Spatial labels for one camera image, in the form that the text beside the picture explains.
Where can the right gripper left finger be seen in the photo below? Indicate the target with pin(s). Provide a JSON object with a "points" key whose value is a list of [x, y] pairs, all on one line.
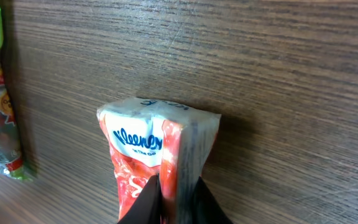
{"points": [[147, 208]]}

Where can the red Kleenex tissue pack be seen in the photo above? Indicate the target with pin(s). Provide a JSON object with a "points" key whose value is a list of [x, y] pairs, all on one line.
{"points": [[156, 137]]}

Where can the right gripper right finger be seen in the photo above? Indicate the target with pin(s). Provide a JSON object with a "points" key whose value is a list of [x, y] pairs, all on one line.
{"points": [[206, 209]]}

